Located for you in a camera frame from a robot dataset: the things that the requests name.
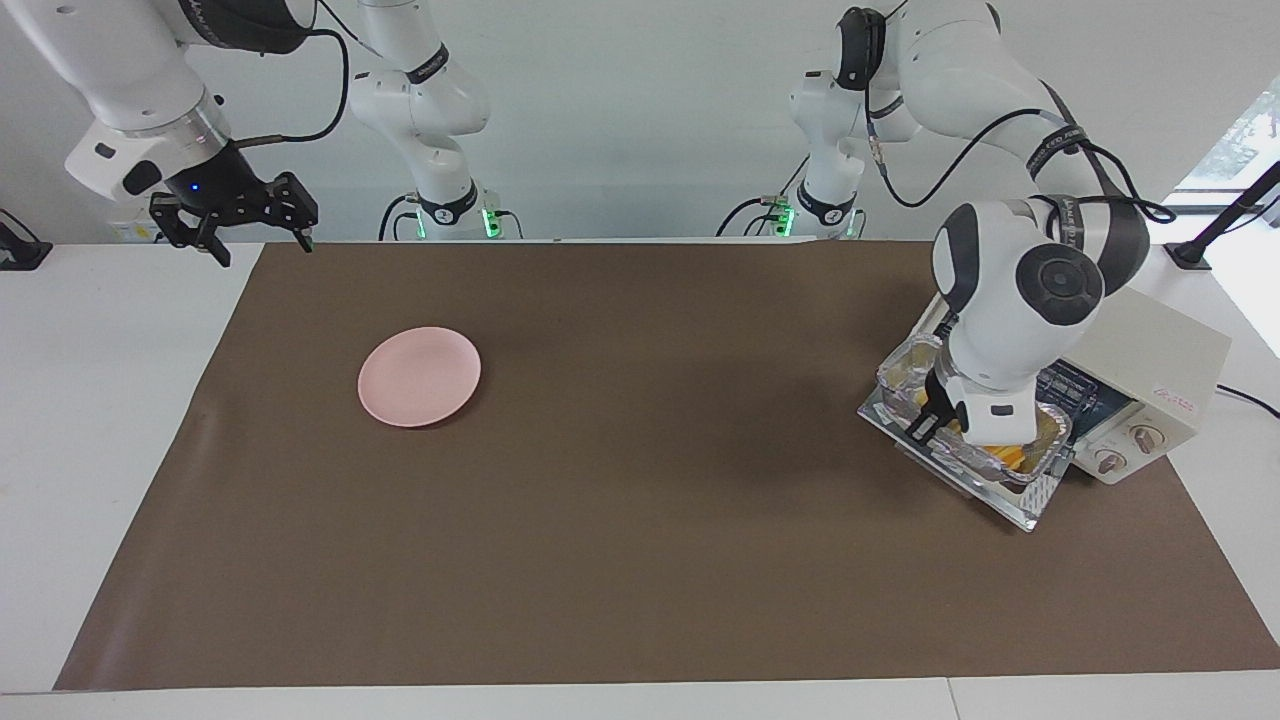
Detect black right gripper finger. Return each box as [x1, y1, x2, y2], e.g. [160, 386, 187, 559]
[274, 172, 321, 254]
[149, 193, 234, 270]

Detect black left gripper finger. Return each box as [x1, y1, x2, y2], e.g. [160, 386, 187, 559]
[904, 404, 953, 447]

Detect aluminium foil tray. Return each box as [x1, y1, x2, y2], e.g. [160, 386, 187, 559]
[876, 334, 1074, 487]

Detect glass oven door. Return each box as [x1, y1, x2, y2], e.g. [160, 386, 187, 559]
[858, 395, 1071, 533]

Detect cream toaster oven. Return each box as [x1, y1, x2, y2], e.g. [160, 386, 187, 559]
[858, 285, 1233, 533]

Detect black table clamp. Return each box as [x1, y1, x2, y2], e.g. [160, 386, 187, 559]
[0, 208, 54, 272]

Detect pink round plate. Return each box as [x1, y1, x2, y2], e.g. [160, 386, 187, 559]
[357, 326, 482, 429]

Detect brown table mat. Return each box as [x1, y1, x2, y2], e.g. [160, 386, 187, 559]
[52, 240, 1280, 693]

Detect black clamp stand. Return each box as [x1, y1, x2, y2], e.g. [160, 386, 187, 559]
[1165, 160, 1280, 272]

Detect window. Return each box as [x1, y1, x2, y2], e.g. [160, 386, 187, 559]
[1160, 80, 1280, 217]

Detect black right base cable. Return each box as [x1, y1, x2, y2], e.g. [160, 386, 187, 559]
[377, 193, 423, 242]

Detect black base cable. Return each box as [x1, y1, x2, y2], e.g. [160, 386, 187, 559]
[714, 150, 813, 239]
[377, 193, 423, 242]

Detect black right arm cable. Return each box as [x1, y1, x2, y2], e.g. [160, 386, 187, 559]
[235, 28, 351, 151]

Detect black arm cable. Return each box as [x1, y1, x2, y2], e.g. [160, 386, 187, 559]
[235, 28, 351, 151]
[864, 90, 1178, 225]

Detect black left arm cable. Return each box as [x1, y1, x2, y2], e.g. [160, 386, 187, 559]
[864, 90, 1178, 225]

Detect black left base cable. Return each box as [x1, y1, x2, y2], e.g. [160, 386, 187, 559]
[714, 150, 813, 239]

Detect black oven power cord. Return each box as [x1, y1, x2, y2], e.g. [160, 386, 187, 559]
[1214, 384, 1280, 421]

